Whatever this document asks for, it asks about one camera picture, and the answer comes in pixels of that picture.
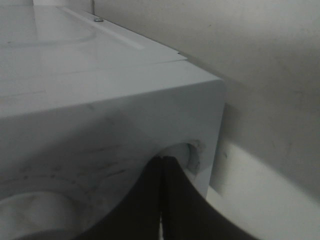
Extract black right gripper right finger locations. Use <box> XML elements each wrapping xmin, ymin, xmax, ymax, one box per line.
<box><xmin>161</xmin><ymin>156</ymin><xmax>256</xmax><ymax>240</ymax></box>

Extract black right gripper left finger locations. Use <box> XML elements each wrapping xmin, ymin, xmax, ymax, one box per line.
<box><xmin>72</xmin><ymin>157</ymin><xmax>163</xmax><ymax>240</ymax></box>

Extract round white door button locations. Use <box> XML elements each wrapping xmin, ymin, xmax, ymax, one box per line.
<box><xmin>156</xmin><ymin>141</ymin><xmax>208</xmax><ymax>201</ymax></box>

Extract white microwave oven body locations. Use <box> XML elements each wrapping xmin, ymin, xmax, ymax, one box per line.
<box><xmin>0</xmin><ymin>4</ymin><xmax>227</xmax><ymax>240</ymax></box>

